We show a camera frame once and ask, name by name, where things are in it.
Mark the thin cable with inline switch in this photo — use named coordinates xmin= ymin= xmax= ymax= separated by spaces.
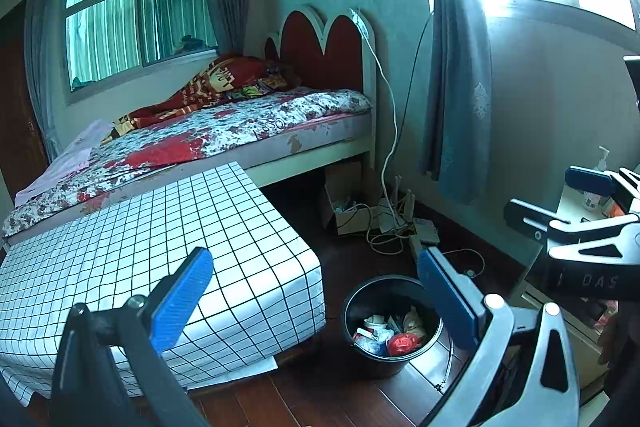
xmin=440 ymin=248 xmax=486 ymax=281

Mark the white modem box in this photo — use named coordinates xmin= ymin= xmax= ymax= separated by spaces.
xmin=411 ymin=217 xmax=441 ymax=244

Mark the dark cloth bundle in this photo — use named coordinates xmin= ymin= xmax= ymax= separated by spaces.
xmin=172 ymin=34 xmax=219 ymax=56

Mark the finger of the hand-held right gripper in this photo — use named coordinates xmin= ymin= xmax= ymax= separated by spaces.
xmin=504 ymin=199 xmax=572 ymax=241
xmin=565 ymin=164 xmax=640 ymax=212

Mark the white bed with red headboard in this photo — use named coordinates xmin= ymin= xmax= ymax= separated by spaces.
xmin=2 ymin=4 xmax=378 ymax=253

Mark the person's right hand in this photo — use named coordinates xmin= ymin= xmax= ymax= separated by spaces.
xmin=597 ymin=302 xmax=623 ymax=365

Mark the tangled white cable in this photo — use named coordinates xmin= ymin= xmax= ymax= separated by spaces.
xmin=366 ymin=204 xmax=416 ymax=256

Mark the white charging cable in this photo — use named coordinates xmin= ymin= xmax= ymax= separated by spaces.
xmin=350 ymin=7 xmax=401 ymax=208

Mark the red round wrapper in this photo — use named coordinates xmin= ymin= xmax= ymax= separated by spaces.
xmin=387 ymin=333 xmax=419 ymax=358

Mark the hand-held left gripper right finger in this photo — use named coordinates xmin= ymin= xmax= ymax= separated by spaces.
xmin=417 ymin=246 xmax=581 ymax=427

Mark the white pump bottle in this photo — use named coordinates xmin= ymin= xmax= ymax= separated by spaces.
xmin=582 ymin=147 xmax=612 ymax=212

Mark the window with green bars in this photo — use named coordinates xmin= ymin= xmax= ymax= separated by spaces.
xmin=62 ymin=0 xmax=221 ymax=92

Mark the beige bag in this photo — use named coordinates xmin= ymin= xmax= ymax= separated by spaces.
xmin=402 ymin=306 xmax=427 ymax=340

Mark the red printed blanket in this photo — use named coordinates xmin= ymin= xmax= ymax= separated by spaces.
xmin=112 ymin=53 xmax=301 ymax=132

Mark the pink cloth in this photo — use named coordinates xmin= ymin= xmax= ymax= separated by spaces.
xmin=15 ymin=119 xmax=116 ymax=208

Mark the cardboard box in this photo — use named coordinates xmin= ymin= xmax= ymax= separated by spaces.
xmin=320 ymin=159 xmax=372 ymax=235

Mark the white router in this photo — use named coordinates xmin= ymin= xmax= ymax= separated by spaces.
xmin=377 ymin=174 xmax=418 ymax=229

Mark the brown wooden door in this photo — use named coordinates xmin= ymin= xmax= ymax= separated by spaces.
xmin=0 ymin=0 xmax=48 ymax=192

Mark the black bin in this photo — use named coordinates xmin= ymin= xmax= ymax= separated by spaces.
xmin=341 ymin=275 xmax=453 ymax=395

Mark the white cabinet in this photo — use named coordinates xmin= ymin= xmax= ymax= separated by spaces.
xmin=510 ymin=182 xmax=640 ymax=408

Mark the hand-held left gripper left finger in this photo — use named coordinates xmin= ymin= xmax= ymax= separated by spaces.
xmin=50 ymin=247 xmax=215 ymax=427

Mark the blue-grey patterned curtain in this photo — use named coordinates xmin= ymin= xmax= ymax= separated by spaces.
xmin=407 ymin=0 xmax=493 ymax=205

